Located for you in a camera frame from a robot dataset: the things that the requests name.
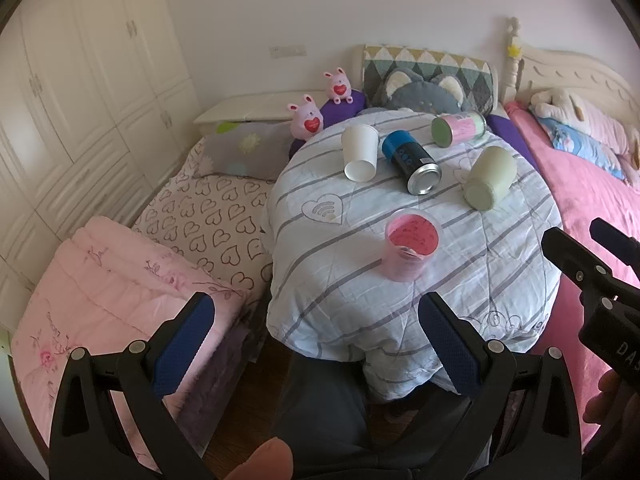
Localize pink can with green lid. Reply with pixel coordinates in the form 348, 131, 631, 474
431, 111, 489, 149

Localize pink translucent cup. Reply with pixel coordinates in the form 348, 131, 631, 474
383, 209, 441, 282

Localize cream wardrobe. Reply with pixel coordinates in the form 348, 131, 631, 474
0, 0, 204, 322

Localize person's left hand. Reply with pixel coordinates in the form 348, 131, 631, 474
223, 437, 295, 480

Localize pink rabbit plush toy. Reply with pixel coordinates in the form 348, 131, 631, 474
323, 67, 354, 105
287, 93, 325, 140

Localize pink floral folded quilt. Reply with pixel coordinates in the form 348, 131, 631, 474
10, 215, 252, 472

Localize white and pink plush toy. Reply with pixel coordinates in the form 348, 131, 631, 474
529, 87, 640, 172

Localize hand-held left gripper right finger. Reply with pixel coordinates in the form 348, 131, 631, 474
419, 291, 584, 480

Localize striped white quilt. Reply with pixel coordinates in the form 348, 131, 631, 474
264, 109, 564, 404

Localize heart print bed sheet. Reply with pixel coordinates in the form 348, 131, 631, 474
131, 135, 282, 307

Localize pale green cup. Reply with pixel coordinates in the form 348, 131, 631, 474
462, 145, 517, 211

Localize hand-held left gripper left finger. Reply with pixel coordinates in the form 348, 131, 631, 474
47, 291, 218, 480

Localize person's legs in grey trousers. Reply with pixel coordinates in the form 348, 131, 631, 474
269, 351, 495, 480

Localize person's right hand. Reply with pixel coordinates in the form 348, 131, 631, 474
582, 371, 640, 462

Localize white paper cup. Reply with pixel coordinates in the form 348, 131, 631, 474
341, 123, 380, 183

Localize purple pillow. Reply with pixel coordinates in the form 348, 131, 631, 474
289, 88, 369, 155
487, 112, 540, 173

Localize grey flower print pillow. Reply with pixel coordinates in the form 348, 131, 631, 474
192, 120, 299, 181

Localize blue and black metal can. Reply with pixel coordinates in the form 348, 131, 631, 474
381, 130, 444, 196

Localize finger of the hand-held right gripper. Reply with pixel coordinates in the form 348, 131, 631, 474
588, 217, 640, 282
541, 226, 622, 312

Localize pink bed blanket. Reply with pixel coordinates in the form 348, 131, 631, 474
502, 100, 640, 466

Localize diamond patterned cushion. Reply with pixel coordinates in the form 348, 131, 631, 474
361, 44, 501, 117

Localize cream bed headboard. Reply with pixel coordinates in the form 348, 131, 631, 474
502, 16, 640, 112

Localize grey cat face cushion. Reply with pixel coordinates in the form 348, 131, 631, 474
369, 66, 468, 114

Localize blue cartoon print pillow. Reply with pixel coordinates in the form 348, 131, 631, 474
537, 115, 629, 182

